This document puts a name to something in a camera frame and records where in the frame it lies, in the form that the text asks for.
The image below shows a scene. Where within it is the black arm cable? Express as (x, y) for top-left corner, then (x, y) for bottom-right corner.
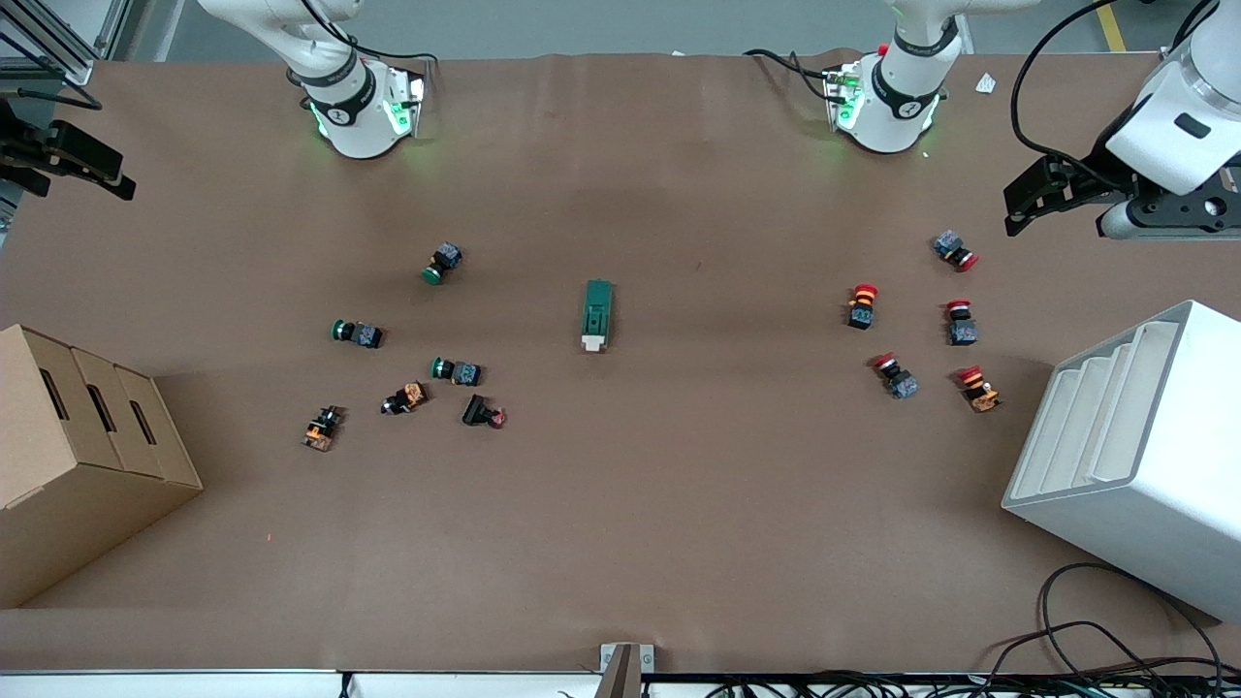
(299, 0), (439, 67)
(1010, 0), (1219, 187)

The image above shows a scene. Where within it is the brown paper table cover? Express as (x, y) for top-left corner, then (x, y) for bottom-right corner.
(0, 48), (1241, 676)

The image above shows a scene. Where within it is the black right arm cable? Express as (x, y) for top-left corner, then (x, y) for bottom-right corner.
(299, 0), (439, 67)

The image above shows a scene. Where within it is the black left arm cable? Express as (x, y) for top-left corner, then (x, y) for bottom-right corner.
(1010, 0), (1219, 187)

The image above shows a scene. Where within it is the black cable tangle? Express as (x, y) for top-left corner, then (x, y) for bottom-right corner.
(703, 669), (1241, 698)

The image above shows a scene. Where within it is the aluminium frame profile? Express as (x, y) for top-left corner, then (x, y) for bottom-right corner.
(0, 0), (132, 86)

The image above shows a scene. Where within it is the black looped cable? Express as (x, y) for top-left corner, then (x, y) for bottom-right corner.
(1008, 562), (1225, 682)

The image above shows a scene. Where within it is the aluminium camera post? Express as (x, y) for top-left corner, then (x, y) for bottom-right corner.
(599, 643), (655, 698)

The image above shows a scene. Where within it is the white slotted bin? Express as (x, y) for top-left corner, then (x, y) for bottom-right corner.
(1002, 300), (1241, 623)

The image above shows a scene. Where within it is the brown cardboard box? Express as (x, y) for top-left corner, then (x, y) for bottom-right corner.
(0, 324), (204, 610)

